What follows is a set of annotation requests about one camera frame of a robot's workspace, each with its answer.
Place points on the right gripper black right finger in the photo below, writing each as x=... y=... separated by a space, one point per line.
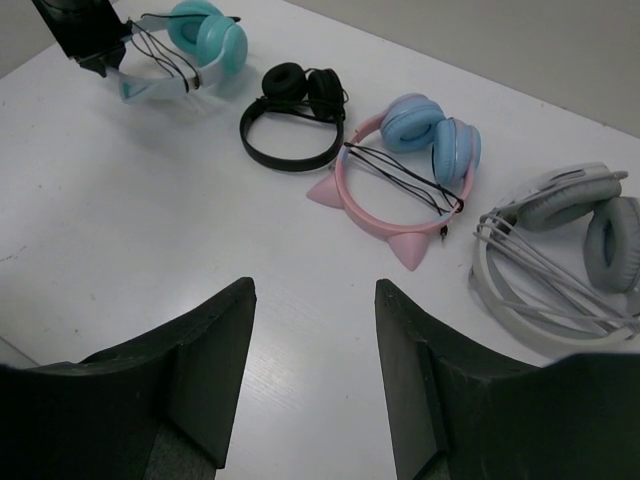
x=459 y=410

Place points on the pink and blue cat-ear headphones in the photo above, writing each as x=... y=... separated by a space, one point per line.
x=411 y=123

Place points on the teal cat-ear headphones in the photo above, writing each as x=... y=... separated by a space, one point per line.
x=216 y=41

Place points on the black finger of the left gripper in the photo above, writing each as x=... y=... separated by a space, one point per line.
x=100 y=62

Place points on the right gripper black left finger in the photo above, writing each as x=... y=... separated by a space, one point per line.
x=158 y=406

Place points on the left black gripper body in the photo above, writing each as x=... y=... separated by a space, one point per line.
x=86 y=30

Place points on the small black headphones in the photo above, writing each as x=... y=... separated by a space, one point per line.
x=312 y=94

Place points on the grey over-ear headphones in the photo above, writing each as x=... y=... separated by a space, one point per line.
x=556 y=262

